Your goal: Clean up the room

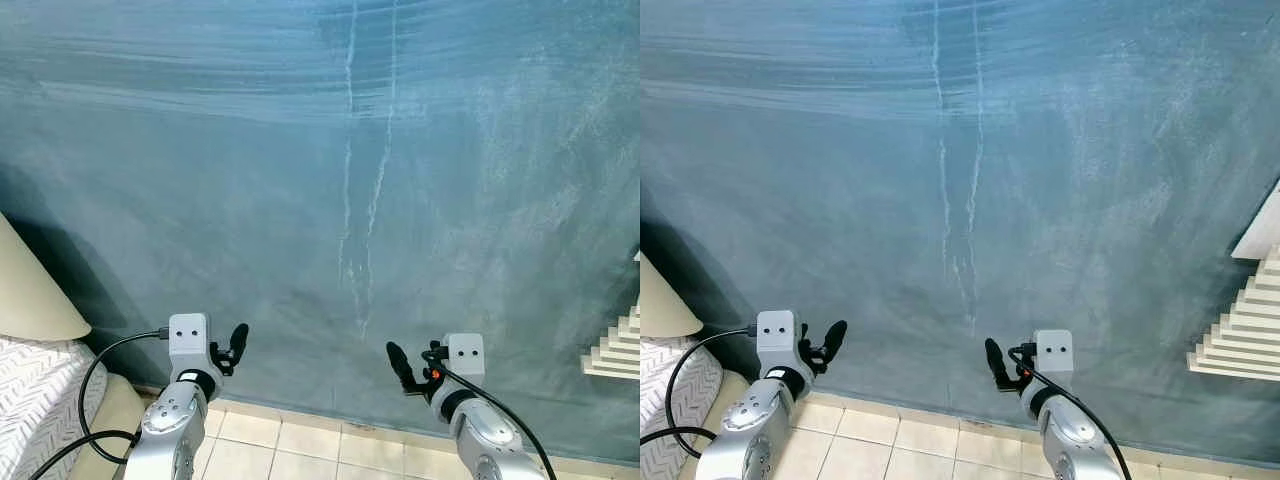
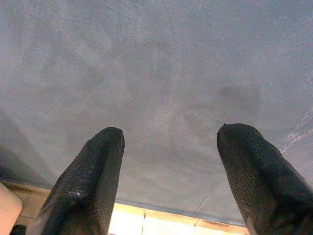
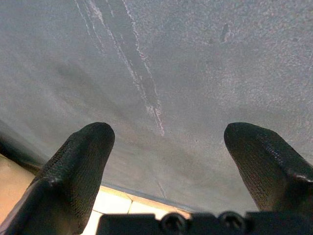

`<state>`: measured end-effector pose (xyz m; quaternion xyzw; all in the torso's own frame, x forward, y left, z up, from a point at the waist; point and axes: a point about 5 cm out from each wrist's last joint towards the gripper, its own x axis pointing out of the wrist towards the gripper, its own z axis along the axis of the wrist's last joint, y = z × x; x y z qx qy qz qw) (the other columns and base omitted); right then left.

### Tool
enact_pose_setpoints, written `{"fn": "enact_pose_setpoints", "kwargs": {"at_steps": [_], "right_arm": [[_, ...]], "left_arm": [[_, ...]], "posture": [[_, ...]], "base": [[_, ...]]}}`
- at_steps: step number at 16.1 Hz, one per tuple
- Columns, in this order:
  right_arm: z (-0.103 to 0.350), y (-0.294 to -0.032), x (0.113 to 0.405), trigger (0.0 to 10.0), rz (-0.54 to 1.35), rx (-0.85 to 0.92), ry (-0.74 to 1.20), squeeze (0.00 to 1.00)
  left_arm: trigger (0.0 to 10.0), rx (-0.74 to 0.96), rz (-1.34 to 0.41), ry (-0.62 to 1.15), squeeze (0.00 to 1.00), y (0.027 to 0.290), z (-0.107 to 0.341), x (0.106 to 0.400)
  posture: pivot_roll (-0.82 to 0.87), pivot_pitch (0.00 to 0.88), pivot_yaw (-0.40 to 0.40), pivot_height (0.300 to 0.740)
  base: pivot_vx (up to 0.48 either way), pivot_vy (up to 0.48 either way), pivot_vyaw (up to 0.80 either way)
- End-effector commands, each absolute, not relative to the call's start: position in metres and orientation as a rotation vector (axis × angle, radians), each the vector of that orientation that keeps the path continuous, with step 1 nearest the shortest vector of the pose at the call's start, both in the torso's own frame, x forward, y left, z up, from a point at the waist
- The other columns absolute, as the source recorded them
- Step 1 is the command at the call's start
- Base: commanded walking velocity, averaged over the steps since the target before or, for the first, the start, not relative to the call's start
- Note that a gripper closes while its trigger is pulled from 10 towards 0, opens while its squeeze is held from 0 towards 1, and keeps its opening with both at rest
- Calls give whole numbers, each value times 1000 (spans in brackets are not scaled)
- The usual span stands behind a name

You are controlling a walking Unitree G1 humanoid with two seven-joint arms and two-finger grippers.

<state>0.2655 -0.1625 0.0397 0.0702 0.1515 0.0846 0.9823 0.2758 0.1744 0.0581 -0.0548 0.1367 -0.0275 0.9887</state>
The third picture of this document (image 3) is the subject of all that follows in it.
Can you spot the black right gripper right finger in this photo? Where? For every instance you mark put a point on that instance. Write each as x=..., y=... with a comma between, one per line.
x=266, y=171

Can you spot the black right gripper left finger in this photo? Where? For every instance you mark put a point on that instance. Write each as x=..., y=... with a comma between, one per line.
x=71, y=171

